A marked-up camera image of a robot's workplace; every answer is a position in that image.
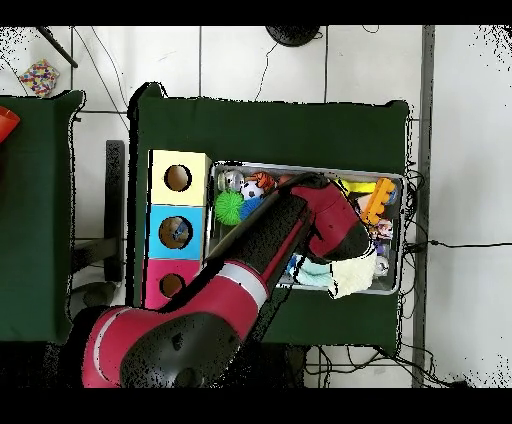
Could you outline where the crushed clear plastic bottle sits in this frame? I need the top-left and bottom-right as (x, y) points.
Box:
(169, 223), (190, 245)

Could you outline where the cream knitted cloth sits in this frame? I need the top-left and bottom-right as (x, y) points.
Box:
(329, 251), (377, 299)

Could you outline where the wooden box with three holes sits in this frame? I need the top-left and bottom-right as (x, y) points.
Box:
(143, 149), (213, 313)

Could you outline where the clear mesh bin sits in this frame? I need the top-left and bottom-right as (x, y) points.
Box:
(204, 159), (405, 297)

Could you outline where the large blue spiky ball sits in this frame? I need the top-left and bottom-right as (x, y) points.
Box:
(239, 196), (265, 221)

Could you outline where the small soccer ball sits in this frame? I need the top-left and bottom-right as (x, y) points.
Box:
(240, 180), (266, 201)

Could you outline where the green spiky ball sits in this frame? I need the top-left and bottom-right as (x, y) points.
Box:
(214, 190), (245, 227)

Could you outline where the mint green cloth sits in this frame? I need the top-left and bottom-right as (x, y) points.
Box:
(289, 255), (336, 289)

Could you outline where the orange toy brick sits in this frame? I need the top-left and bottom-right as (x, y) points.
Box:
(358, 177), (399, 225)

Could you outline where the black round base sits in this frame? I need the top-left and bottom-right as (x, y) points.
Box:
(265, 25), (321, 48)

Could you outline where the grey metal strip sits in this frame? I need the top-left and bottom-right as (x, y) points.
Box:
(411, 25), (437, 389)

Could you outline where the dark green side table cloth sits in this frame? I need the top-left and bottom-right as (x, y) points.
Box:
(0, 90), (88, 347)

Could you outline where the colourful patterned packet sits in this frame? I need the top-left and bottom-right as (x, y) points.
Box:
(17, 59), (61, 99)

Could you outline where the black rod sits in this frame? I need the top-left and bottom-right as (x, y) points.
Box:
(35, 26), (79, 69)

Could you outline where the small red object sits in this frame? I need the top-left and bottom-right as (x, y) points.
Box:
(0, 106), (21, 145)

